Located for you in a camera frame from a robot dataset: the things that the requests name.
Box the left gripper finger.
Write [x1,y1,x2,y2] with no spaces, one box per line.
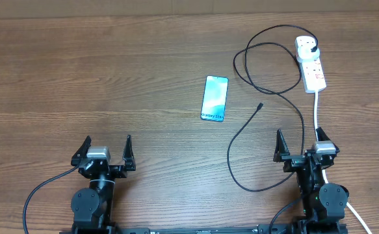
[123,135,136,171]
[71,136,92,166]

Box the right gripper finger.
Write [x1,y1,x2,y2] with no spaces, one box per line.
[315,127,330,141]
[273,129,290,162]

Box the blue Galaxy smartphone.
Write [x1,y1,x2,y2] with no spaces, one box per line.
[200,75,229,122]

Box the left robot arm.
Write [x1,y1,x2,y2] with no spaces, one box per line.
[71,135,136,233]

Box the white charger plug adapter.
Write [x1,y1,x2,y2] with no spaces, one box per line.
[296,45,320,63]

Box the white power strip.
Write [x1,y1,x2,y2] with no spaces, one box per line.
[294,36,326,94]

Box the white power strip cord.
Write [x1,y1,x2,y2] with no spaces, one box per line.
[313,90,374,234]

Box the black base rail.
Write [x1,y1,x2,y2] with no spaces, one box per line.
[59,223,349,234]

